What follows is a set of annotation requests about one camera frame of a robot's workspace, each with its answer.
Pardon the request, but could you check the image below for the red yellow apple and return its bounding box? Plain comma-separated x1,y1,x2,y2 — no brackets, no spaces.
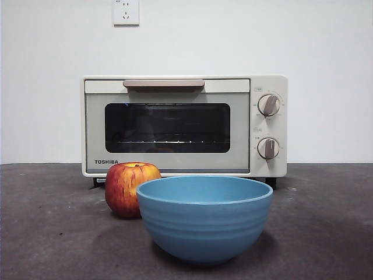
105,162,162,219

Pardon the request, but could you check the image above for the blue ribbed bowl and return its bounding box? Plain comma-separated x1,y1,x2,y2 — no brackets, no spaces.
136,176,274,266

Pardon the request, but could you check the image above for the glass oven door with handle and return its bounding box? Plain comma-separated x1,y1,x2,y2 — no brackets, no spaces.
84,78,251,174

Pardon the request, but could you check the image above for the cream Toshiba toaster oven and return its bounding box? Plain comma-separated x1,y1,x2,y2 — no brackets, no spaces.
80,75,289,190

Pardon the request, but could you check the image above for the cream timer knob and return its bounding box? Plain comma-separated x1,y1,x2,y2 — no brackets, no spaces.
257,136,280,160

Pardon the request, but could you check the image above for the cream temperature knob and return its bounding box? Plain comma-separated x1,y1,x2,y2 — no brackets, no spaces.
258,93,281,117

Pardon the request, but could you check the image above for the metal wire oven rack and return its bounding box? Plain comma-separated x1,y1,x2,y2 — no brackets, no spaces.
106,139,231,145

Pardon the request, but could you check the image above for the white wall socket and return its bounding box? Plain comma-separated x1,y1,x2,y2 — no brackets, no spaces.
112,0,140,27

